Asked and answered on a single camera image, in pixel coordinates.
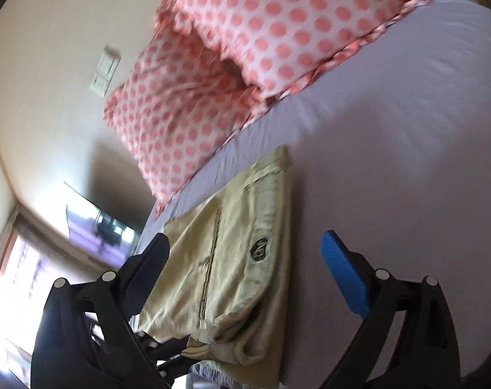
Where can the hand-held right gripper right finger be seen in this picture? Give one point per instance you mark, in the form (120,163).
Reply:
(346,275)

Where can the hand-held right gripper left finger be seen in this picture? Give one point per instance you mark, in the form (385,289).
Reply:
(145,269)

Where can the beige pants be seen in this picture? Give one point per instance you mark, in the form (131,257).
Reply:
(233,259)

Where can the bright window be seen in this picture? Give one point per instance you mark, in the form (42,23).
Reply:
(14,287)

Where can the bed with lavender sheet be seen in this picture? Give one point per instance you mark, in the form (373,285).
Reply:
(391,150)

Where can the small pink polka dot pillow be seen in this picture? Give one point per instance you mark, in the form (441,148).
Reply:
(180,117)

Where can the large pink polka dot pillow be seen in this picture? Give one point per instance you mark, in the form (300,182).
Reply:
(282,28)

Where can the wall mounted television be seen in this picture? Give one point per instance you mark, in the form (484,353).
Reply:
(101,227)

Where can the white wall socket plate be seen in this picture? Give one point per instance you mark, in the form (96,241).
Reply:
(99,85)

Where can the white wall switch plate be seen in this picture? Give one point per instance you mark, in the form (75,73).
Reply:
(109,63)

